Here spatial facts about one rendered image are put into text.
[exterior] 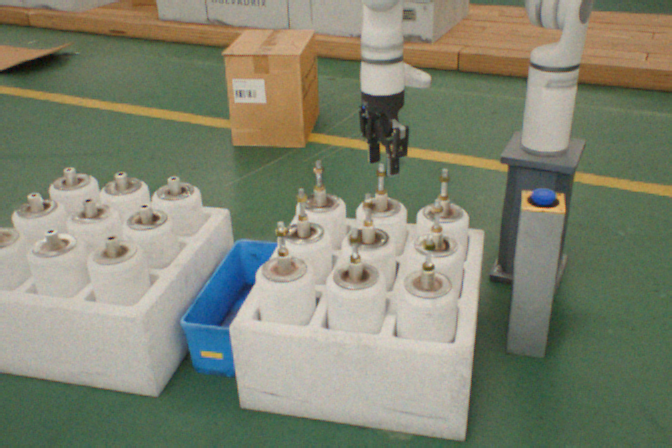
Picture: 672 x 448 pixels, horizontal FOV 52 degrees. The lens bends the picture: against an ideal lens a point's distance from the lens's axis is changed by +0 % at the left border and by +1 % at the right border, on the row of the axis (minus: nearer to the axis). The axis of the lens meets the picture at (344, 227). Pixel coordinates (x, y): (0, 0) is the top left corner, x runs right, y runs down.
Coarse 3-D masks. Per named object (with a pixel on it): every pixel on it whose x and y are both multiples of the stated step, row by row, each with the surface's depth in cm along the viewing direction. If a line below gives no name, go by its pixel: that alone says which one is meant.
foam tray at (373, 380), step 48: (480, 240) 133; (240, 336) 112; (288, 336) 110; (336, 336) 109; (384, 336) 108; (240, 384) 117; (288, 384) 115; (336, 384) 112; (384, 384) 110; (432, 384) 108; (432, 432) 113
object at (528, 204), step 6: (522, 192) 120; (528, 192) 120; (522, 198) 118; (528, 198) 118; (558, 198) 118; (522, 204) 117; (528, 204) 116; (534, 204) 116; (552, 204) 116; (558, 204) 116; (528, 210) 115; (534, 210) 115; (540, 210) 115; (546, 210) 114; (552, 210) 114; (558, 210) 114; (564, 210) 114
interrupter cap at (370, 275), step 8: (344, 264) 113; (368, 264) 113; (336, 272) 111; (344, 272) 111; (368, 272) 111; (376, 272) 111; (336, 280) 109; (344, 280) 109; (352, 280) 109; (360, 280) 109; (368, 280) 109; (376, 280) 109; (344, 288) 107; (352, 288) 107; (360, 288) 107
